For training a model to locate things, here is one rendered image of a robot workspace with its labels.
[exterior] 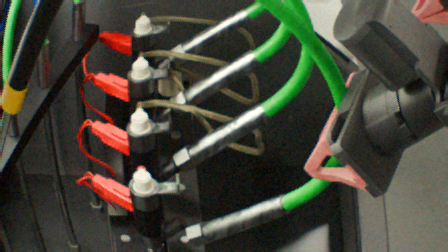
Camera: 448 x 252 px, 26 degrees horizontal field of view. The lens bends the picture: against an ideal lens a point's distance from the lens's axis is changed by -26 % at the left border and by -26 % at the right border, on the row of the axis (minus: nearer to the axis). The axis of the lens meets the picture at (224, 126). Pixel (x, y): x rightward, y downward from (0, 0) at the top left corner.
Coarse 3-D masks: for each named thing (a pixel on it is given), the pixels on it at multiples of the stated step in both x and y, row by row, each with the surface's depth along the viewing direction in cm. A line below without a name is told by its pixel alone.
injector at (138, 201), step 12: (132, 180) 107; (132, 192) 106; (156, 192) 106; (132, 204) 108; (144, 204) 106; (156, 204) 107; (144, 216) 107; (156, 216) 108; (180, 216) 110; (144, 228) 108; (156, 228) 109; (168, 228) 110; (180, 228) 109; (144, 240) 110; (156, 240) 110
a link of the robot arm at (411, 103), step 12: (408, 84) 79; (420, 84) 77; (408, 96) 79; (420, 96) 77; (432, 96) 76; (408, 108) 79; (420, 108) 78; (432, 108) 76; (408, 120) 79; (420, 120) 78; (432, 120) 77; (420, 132) 80; (432, 132) 80
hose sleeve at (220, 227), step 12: (264, 204) 97; (276, 204) 96; (228, 216) 99; (240, 216) 98; (252, 216) 97; (264, 216) 96; (276, 216) 96; (204, 228) 100; (216, 228) 99; (228, 228) 98; (240, 228) 98
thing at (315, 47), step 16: (256, 0) 83; (272, 0) 83; (288, 16) 84; (304, 32) 84; (320, 48) 85; (320, 64) 86; (336, 80) 87; (336, 96) 87; (336, 160) 91; (304, 192) 94; (320, 192) 94; (288, 208) 96
